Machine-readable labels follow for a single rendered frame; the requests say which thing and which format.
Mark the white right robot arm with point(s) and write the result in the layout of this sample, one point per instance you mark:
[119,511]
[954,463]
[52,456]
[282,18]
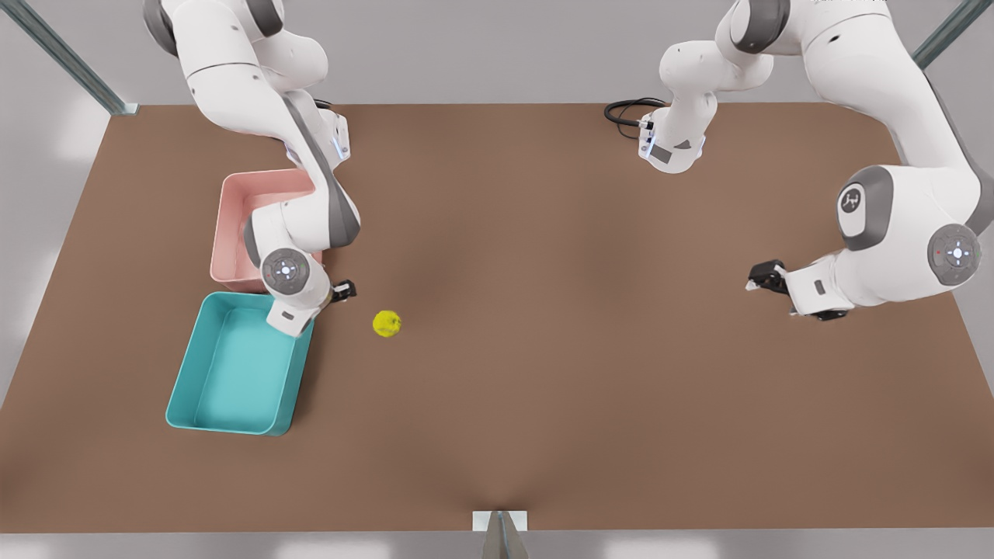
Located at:
[256,85]

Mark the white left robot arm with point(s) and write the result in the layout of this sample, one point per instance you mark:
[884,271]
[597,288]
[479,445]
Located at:
[893,202]

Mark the yellow lemon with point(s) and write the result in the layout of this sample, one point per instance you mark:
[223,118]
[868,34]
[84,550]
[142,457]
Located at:
[387,324]

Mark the pink plastic tray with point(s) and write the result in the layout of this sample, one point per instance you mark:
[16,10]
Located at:
[245,225]

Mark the teal plastic tray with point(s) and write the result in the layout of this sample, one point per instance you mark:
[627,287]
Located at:
[233,365]

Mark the silver frame post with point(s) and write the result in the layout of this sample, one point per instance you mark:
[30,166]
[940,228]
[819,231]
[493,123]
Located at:
[951,29]
[503,536]
[66,54]

